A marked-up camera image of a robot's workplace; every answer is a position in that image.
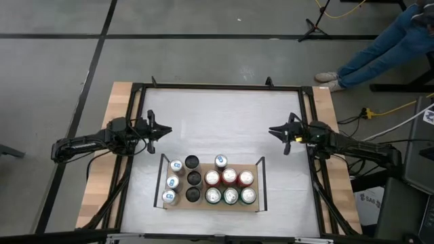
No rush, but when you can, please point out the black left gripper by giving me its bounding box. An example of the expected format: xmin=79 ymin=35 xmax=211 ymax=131
xmin=134 ymin=108 xmax=173 ymax=155

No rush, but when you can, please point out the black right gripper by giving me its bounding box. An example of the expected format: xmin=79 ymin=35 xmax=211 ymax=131
xmin=268 ymin=112 xmax=315 ymax=157

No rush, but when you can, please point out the light blue silver energy can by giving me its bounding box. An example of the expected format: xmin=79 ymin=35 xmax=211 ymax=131
xmin=165 ymin=174 xmax=182 ymax=192
xmin=161 ymin=188 xmax=179 ymax=206
xmin=169 ymin=159 xmax=186 ymax=176

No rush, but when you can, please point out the white printed slim can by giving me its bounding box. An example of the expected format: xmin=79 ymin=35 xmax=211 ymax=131
xmin=184 ymin=155 xmax=202 ymax=172

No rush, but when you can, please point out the red soda can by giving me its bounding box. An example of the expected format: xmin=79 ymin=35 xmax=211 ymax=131
xmin=220 ymin=167 xmax=239 ymax=186
xmin=237 ymin=169 xmax=256 ymax=188

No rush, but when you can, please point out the blue silver Red Bull can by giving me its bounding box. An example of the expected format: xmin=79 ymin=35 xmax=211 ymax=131
xmin=214 ymin=154 xmax=229 ymax=170

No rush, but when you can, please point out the red can blue-white print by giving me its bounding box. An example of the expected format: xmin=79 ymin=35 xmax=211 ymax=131
xmin=203 ymin=169 xmax=222 ymax=188

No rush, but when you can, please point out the green lemon-lime soda can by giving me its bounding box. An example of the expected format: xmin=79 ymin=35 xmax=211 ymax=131
xmin=204 ymin=186 xmax=223 ymax=205
xmin=222 ymin=186 xmax=241 ymax=206
xmin=239 ymin=186 xmax=258 ymax=206

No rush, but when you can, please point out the white printed bag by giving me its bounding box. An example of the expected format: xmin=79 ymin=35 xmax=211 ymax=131
xmin=352 ymin=186 xmax=382 ymax=226

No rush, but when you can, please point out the black tripod stand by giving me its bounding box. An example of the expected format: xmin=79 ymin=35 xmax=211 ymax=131
xmin=297 ymin=0 xmax=332 ymax=43

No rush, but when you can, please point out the person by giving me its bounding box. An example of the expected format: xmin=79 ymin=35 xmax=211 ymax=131
xmin=314 ymin=0 xmax=434 ymax=93

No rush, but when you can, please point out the dark grey equipment case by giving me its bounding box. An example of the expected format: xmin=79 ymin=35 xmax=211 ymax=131
xmin=401 ymin=96 xmax=434 ymax=186

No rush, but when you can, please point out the dark grey box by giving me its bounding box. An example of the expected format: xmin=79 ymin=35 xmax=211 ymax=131
xmin=374 ymin=178 xmax=434 ymax=243

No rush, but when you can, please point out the black chair leg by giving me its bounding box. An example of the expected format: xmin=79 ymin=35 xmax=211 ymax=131
xmin=0 ymin=144 xmax=26 ymax=159

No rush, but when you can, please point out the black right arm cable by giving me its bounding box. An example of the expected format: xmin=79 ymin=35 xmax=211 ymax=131
xmin=290 ymin=113 xmax=310 ymax=127

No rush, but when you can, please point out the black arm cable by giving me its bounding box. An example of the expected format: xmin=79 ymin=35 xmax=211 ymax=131
xmin=290 ymin=113 xmax=310 ymax=127
xmin=125 ymin=117 xmax=150 ymax=157

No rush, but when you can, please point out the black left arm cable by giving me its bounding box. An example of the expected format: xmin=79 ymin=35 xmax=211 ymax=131
xmin=125 ymin=117 xmax=150 ymax=157

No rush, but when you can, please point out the black metal table frame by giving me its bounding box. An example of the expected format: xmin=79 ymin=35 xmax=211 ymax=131
xmin=113 ymin=76 xmax=326 ymax=240

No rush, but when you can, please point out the wooden shelf black metal frame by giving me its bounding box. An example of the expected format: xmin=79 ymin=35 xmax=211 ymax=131
xmin=153 ymin=152 xmax=269 ymax=213

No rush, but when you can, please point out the black diagonal frame strut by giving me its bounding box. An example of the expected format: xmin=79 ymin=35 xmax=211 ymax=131
xmin=311 ymin=179 xmax=361 ymax=235
xmin=81 ymin=162 xmax=132 ymax=232

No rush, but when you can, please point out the yellow extension cable with plug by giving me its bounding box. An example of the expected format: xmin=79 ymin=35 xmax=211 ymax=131
xmin=361 ymin=93 xmax=434 ymax=119

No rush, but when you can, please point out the black desk frame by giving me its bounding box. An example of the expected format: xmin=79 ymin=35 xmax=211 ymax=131
xmin=369 ymin=50 xmax=434 ymax=93

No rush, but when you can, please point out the white cable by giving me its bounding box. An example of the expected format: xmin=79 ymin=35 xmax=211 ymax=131
xmin=361 ymin=103 xmax=434 ymax=142

